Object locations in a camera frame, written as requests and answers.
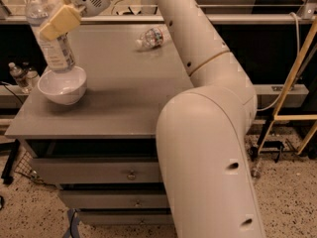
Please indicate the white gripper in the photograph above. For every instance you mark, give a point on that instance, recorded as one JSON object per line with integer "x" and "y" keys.
{"x": 66, "y": 18}

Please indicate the blue-label plastic bottle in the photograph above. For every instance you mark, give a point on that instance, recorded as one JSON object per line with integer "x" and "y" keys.
{"x": 57, "y": 53}

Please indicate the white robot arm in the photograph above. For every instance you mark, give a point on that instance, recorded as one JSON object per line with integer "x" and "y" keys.
{"x": 201, "y": 131}

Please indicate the white bowl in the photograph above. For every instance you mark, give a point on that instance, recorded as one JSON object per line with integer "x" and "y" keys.
{"x": 63, "y": 88}

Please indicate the water bottle on left ledge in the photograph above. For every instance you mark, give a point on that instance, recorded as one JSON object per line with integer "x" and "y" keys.
{"x": 20, "y": 77}

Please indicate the clear bottle on floor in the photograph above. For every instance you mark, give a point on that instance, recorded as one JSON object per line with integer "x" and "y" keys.
{"x": 256, "y": 169}

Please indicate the black stand leg left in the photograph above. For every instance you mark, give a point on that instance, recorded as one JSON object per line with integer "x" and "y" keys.
{"x": 12, "y": 148}

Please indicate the grey drawer cabinet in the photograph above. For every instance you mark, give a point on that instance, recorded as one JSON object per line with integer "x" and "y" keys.
{"x": 116, "y": 118}

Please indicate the top drawer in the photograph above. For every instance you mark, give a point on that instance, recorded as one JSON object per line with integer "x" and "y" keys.
{"x": 99, "y": 170}

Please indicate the drawer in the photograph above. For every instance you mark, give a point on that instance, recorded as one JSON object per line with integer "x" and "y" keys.
{"x": 99, "y": 170}
{"x": 117, "y": 199}
{"x": 125, "y": 217}

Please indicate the middle drawer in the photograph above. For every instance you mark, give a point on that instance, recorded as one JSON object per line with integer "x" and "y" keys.
{"x": 117, "y": 199}

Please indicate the bottom drawer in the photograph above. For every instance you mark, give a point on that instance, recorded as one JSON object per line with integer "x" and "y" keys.
{"x": 125, "y": 217}

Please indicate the wire mesh basket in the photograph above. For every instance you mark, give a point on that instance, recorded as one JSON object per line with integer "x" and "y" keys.
{"x": 24, "y": 168}

